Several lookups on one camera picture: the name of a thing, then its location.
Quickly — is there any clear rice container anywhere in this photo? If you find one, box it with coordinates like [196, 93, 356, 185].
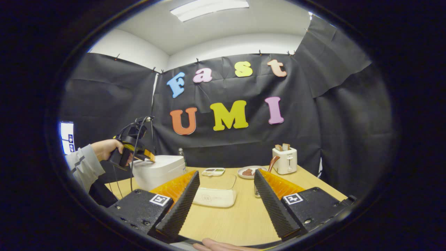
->
[193, 173, 237, 208]

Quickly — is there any long ceiling light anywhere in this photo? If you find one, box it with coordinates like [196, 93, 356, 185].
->
[170, 0, 250, 22]

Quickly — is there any white round plate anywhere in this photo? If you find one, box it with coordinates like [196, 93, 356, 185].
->
[237, 166, 268, 180]

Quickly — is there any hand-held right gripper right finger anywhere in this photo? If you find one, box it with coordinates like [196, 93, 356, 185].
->
[254, 169, 356, 242]

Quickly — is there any white toaster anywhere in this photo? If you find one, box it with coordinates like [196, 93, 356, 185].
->
[272, 146, 298, 175]

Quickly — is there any white rice cooker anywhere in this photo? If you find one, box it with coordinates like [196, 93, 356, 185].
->
[132, 155, 187, 191]

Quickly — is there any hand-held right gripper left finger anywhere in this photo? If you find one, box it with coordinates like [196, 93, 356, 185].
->
[106, 170, 201, 243]

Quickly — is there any black backdrop cloth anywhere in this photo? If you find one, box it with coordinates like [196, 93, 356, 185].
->
[59, 16, 396, 199]

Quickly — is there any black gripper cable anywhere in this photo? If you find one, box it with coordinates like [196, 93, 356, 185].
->
[111, 116, 155, 199]

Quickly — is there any bright white panel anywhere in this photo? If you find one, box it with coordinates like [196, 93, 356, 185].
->
[60, 121, 76, 155]

